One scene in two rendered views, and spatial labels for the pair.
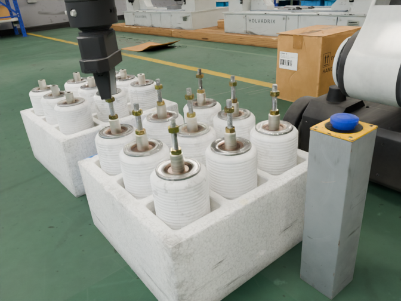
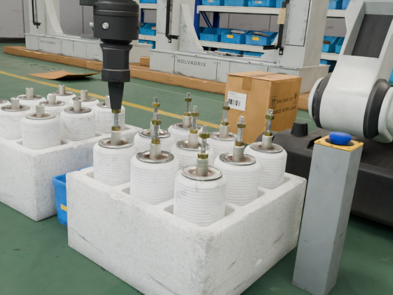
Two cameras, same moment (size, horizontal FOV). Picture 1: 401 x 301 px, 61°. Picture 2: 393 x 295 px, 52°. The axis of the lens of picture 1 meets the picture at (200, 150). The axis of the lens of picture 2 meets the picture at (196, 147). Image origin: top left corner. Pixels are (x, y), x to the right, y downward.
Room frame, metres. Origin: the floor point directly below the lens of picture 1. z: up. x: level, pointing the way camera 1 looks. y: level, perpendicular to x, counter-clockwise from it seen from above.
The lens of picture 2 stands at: (-0.15, 0.24, 0.51)
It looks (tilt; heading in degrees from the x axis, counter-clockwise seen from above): 17 degrees down; 344
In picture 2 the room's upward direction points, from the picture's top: 4 degrees clockwise
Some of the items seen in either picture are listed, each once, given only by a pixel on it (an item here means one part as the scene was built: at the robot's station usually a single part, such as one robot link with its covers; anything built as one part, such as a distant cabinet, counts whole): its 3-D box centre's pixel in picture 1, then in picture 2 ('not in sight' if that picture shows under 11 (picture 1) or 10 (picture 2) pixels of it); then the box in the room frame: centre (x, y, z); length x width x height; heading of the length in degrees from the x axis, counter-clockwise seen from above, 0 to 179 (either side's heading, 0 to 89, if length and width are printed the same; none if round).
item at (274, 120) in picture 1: (274, 122); (266, 142); (0.63, -0.15, 0.26); 0.02 x 0.02 x 0.03
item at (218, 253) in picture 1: (198, 194); (188, 212); (0.66, 0.01, 0.09); 0.39 x 0.39 x 0.18; 36
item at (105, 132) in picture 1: (116, 131); (116, 143); (0.69, 0.18, 0.25); 0.08 x 0.08 x 0.01
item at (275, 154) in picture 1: (273, 167); (261, 185); (0.63, -0.15, 0.16); 0.10 x 0.10 x 0.18
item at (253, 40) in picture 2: not in sight; (263, 38); (5.60, -2.38, 0.36); 0.50 x 0.38 x 0.21; 127
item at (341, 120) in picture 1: (344, 123); (339, 139); (0.47, -0.22, 0.32); 0.04 x 0.04 x 0.02
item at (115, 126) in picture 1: (115, 125); (116, 137); (0.69, 0.18, 0.26); 0.02 x 0.02 x 0.03
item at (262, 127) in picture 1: (274, 128); (266, 147); (0.63, -0.15, 0.25); 0.08 x 0.08 x 0.01
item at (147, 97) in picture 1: (146, 110); (109, 133); (1.09, 0.17, 0.16); 0.10 x 0.10 x 0.18
